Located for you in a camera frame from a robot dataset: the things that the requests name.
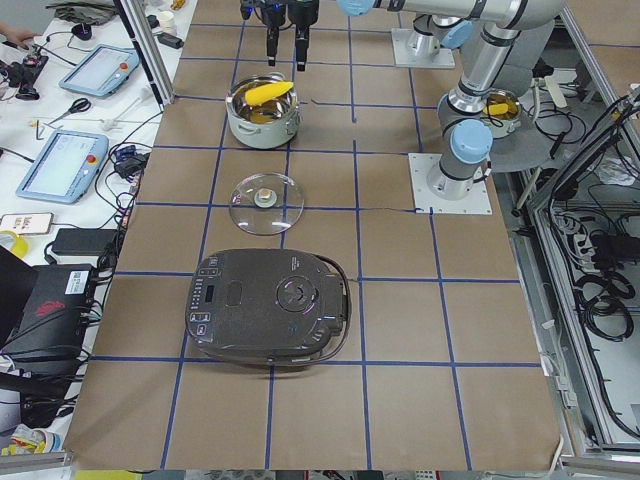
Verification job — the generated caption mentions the person forearm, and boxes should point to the person forearm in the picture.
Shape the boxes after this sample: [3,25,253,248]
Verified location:
[0,21,39,49]

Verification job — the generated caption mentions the dark grey rice cooker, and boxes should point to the dark grey rice cooker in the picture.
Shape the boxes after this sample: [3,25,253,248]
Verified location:
[185,248,352,367]

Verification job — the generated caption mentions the glass pot lid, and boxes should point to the glass pot lid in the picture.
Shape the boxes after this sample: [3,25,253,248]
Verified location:
[229,173,305,236]

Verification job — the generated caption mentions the yellow tape roll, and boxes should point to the yellow tape roll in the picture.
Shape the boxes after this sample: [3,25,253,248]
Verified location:
[0,231,29,259]

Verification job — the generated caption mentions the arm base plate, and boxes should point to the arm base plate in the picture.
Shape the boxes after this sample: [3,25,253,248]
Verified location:
[408,153,492,215]
[391,28,455,69]

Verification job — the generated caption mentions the yellow corn cob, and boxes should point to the yellow corn cob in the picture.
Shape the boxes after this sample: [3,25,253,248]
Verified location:
[244,81,294,106]

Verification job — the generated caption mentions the pale green electric pot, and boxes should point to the pale green electric pot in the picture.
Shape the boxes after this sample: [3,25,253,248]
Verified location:
[225,72,301,149]

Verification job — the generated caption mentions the steel bowl with yellow item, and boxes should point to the steel bowl with yellow item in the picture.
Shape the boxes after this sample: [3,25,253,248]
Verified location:
[480,90,521,139]

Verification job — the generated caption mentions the blue teach pendant near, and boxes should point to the blue teach pendant near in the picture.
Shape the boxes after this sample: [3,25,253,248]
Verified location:
[16,130,109,204]

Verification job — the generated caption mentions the grey office chair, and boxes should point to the grey office chair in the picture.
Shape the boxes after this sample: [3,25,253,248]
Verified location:
[464,13,557,173]

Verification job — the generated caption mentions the aluminium frame post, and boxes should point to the aluminium frame post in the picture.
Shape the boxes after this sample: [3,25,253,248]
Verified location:
[114,0,175,109]

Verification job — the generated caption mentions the black scissors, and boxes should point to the black scissors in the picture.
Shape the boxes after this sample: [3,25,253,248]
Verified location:
[52,97,92,123]

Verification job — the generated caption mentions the blue teach pendant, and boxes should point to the blue teach pendant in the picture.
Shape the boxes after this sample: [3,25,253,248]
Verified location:
[16,130,109,204]
[58,44,140,97]

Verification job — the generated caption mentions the blue teach pendant far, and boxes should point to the blue teach pendant far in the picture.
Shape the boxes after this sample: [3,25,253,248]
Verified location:
[58,44,140,97]

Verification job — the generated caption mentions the black power adapter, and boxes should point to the black power adapter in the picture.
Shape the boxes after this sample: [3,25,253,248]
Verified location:
[51,228,116,256]

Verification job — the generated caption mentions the black cable bundle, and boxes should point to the black cable bundle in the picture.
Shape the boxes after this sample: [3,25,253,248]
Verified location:
[574,269,636,341]

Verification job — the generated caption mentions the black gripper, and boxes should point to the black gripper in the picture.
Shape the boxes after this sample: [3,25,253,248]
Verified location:
[288,0,320,72]
[256,0,287,66]

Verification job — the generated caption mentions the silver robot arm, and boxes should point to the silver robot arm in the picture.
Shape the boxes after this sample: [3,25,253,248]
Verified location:
[240,1,473,71]
[338,0,565,201]

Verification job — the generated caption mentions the black computer box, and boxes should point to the black computer box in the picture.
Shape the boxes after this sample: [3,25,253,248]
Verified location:
[1,249,97,362]

